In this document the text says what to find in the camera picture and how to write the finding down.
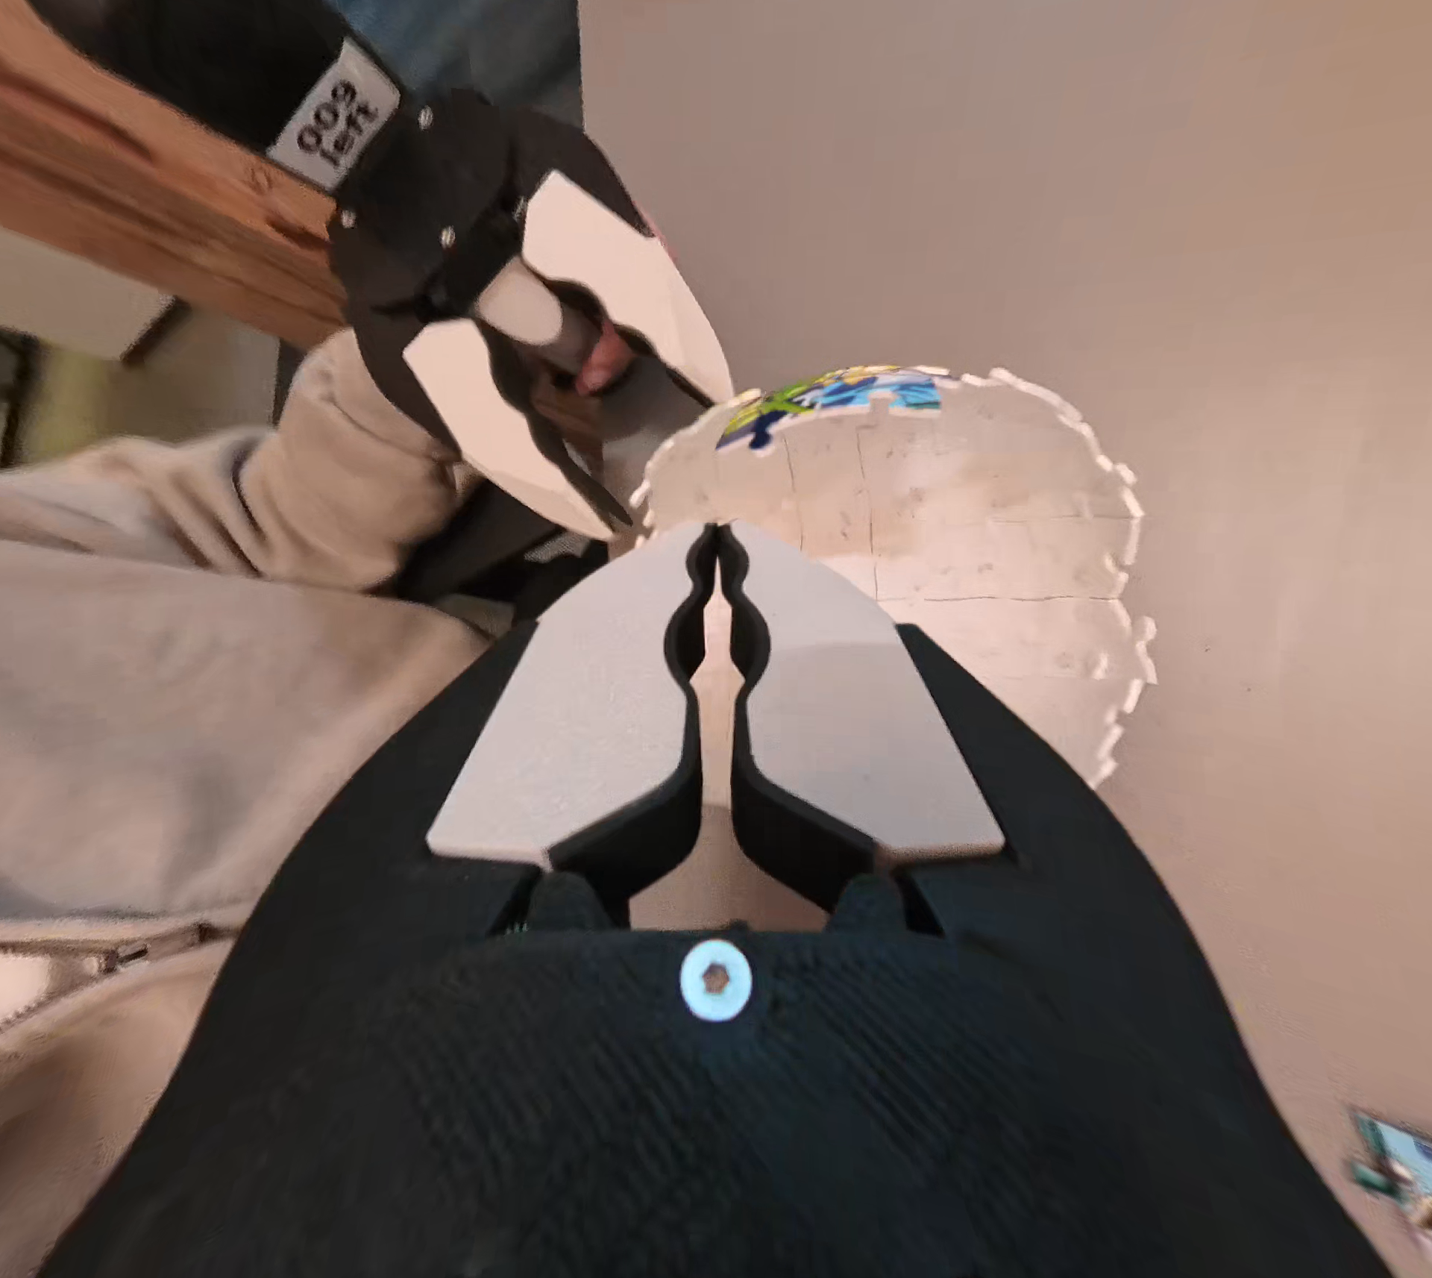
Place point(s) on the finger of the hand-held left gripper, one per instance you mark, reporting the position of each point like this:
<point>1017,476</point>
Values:
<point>480,405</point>
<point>626,282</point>

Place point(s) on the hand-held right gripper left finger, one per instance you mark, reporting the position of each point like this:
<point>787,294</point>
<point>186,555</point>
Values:
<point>559,740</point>

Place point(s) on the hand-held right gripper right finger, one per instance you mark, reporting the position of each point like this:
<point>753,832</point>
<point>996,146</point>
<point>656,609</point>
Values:
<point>860,740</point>

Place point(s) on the colourful cartoon puzzle ball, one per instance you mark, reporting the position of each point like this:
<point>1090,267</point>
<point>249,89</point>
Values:
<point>950,516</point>

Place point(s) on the person's left hand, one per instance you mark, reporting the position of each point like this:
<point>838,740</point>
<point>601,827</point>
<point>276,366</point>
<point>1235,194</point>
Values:
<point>604,358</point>

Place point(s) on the wooden furniture panel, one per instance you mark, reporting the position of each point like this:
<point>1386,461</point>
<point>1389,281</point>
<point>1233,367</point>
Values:
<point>134,170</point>

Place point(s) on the person's beige zip jacket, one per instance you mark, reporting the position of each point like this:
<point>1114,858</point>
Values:
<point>167,718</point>

